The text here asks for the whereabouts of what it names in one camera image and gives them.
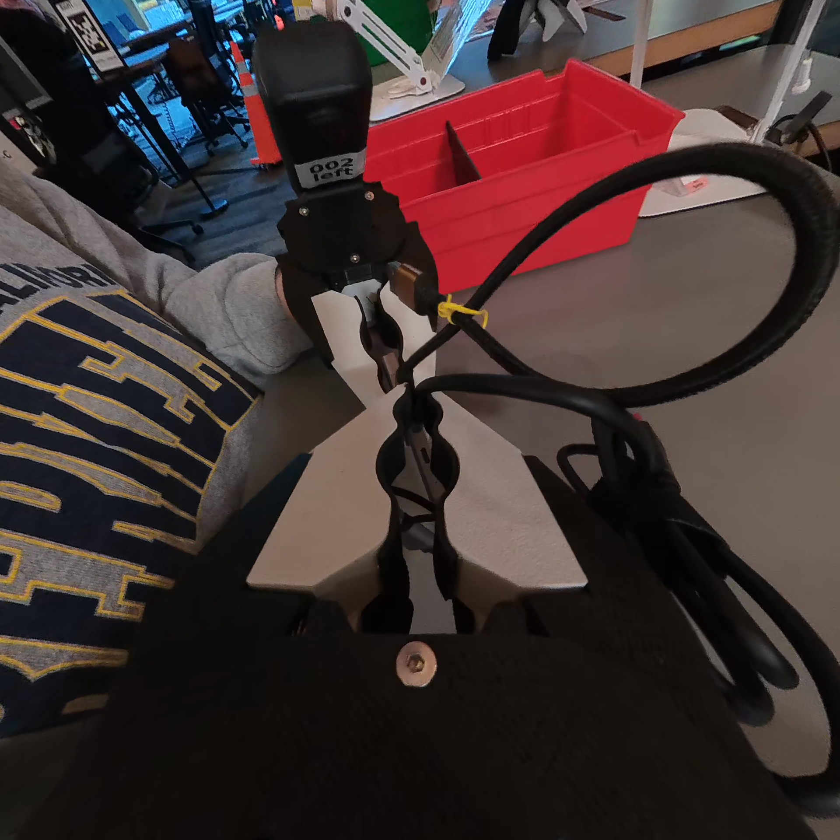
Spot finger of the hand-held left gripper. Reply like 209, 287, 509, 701
377, 305, 439, 388
311, 287, 401, 409

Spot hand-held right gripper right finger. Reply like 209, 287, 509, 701
430, 392, 588, 634

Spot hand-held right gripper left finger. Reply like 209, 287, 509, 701
246, 387, 414, 634

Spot black usb-c cable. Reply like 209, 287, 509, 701
394, 374, 840, 818

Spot red plastic bin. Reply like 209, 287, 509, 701
364, 58, 685, 294

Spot thick black braided cable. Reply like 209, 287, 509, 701
386, 141, 840, 409

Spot orange traffic cone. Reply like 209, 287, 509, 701
230, 41, 284, 168

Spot white articulated lamp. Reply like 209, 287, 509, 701
308, 0, 490, 102

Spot green crate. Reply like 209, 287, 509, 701
354, 0, 437, 67

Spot black office chair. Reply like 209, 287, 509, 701
164, 36, 253, 158

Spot printed marker tag sign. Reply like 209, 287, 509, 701
56, 0, 126, 73

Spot grey navy printed sweatshirt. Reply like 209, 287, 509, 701
0, 262, 263, 742

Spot white desk lamp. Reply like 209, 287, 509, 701
630, 0, 818, 219

